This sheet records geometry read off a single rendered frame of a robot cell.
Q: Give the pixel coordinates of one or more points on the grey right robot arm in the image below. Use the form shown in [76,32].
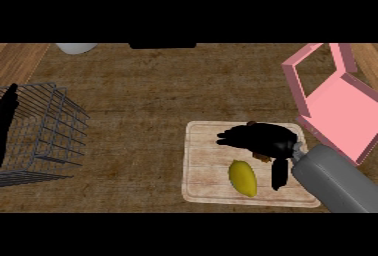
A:
[334,181]

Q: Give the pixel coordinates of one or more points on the white round container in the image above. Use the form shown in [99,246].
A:
[76,47]

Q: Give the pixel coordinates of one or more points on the yellow lemon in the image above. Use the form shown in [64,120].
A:
[243,178]

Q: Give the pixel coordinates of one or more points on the pink open box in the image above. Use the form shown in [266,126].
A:
[340,110]

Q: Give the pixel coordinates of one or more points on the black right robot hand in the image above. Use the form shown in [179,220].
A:
[263,138]

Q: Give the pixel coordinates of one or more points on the brown food item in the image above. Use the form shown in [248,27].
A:
[262,157]

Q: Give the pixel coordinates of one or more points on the black appliance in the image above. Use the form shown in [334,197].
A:
[163,45]

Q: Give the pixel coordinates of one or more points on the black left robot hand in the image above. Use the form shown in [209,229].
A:
[6,116]

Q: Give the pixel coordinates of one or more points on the pale wooden cutting board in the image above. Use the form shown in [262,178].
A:
[216,166]

